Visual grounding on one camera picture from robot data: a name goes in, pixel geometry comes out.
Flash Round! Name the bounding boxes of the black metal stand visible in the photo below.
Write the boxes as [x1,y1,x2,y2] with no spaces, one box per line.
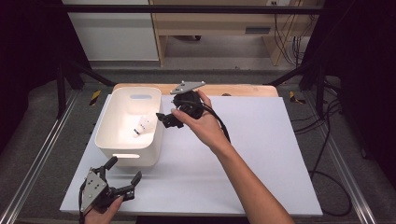
[55,59,116,119]
[266,60,328,118]

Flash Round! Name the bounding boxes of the person's left hand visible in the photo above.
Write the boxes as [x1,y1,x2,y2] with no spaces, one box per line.
[83,195,124,224]

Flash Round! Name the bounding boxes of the black curtain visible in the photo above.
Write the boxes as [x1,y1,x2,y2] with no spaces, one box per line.
[0,0,92,153]
[303,0,396,181]

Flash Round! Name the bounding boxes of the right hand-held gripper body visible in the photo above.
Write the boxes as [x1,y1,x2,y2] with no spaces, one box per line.
[169,80,206,121]

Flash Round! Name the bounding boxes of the wooden table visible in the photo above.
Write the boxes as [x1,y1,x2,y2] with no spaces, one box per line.
[112,82,279,98]

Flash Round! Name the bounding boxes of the hand-held gripper cable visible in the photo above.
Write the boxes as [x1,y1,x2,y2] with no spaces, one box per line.
[78,181,88,224]
[178,98,232,145]

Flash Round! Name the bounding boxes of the person's right hand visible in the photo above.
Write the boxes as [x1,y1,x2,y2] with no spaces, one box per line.
[170,90,233,155]

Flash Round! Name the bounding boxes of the white cabinet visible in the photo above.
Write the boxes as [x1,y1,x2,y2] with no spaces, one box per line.
[61,0,161,63]

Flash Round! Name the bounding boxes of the right hand-held gripper cable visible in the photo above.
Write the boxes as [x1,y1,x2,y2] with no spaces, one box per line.
[178,98,232,145]

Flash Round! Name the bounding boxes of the left hand-held gripper cable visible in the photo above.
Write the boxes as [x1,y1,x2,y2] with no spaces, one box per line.
[78,181,88,224]

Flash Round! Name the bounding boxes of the wooden desk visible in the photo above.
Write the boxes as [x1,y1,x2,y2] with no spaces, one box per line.
[148,0,316,68]

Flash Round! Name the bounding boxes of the black floor cable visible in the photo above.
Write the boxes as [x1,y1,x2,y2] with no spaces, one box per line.
[292,77,354,217]

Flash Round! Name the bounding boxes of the white plastic storage bin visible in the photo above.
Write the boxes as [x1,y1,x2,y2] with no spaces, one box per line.
[93,86,165,167]

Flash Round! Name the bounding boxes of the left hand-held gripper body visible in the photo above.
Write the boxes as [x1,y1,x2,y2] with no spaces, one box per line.
[78,167,136,216]

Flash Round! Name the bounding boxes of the hanging desk cables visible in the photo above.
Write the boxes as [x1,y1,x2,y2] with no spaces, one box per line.
[273,13,304,67]

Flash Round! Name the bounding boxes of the white shuttlecock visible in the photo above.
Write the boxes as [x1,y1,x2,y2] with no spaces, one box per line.
[140,113,159,133]
[132,122,148,138]

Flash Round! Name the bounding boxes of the aluminium floor rail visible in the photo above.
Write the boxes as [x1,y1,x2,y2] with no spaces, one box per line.
[321,133,379,224]
[0,90,80,224]

